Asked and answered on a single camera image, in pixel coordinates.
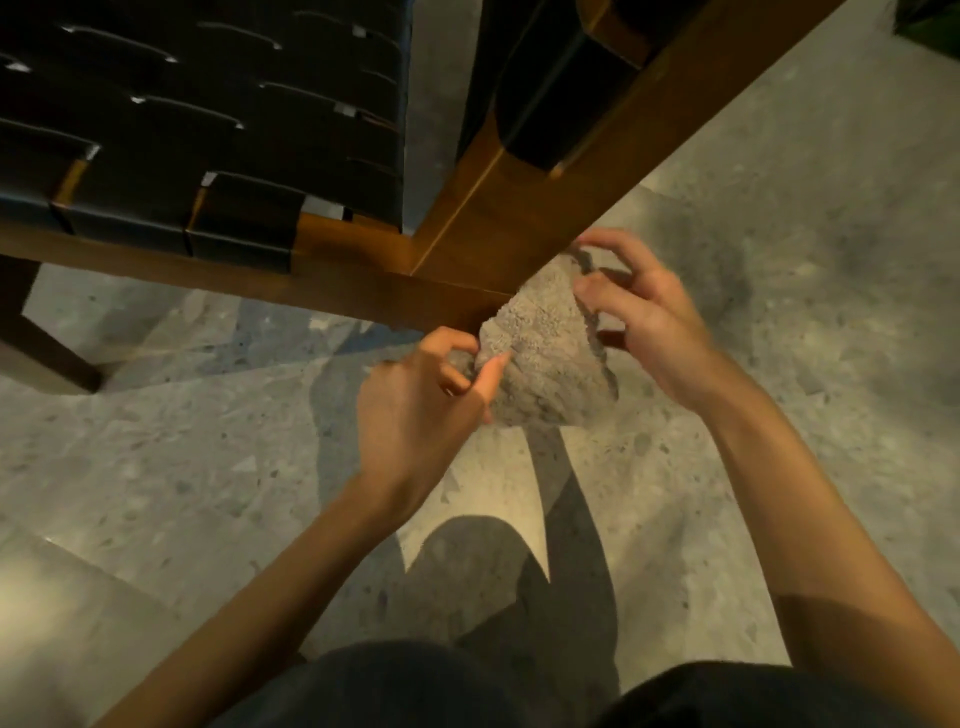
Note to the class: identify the person's right hand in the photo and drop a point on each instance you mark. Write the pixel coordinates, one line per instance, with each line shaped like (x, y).
(664, 337)

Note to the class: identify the person's left hand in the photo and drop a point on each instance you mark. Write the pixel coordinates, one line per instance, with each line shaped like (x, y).
(405, 420)

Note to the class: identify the person's left thumb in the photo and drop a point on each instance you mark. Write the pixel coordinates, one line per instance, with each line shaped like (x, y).
(495, 382)

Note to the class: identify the person's right middle finger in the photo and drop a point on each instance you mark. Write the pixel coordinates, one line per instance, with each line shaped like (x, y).
(619, 244)

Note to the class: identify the person's right thumb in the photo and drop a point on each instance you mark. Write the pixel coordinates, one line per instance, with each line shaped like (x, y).
(612, 339)

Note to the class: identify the grey textured cloth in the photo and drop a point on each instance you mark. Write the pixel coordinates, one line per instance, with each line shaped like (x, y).
(547, 360)

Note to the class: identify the person's left forearm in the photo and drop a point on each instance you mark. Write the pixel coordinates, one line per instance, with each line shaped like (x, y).
(285, 607)

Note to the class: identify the person's right forearm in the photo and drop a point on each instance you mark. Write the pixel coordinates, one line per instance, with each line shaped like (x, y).
(817, 555)

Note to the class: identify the person's dark shorts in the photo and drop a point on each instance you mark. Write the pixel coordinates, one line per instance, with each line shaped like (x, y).
(390, 690)

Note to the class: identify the dark green object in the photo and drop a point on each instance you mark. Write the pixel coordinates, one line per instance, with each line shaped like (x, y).
(934, 22)

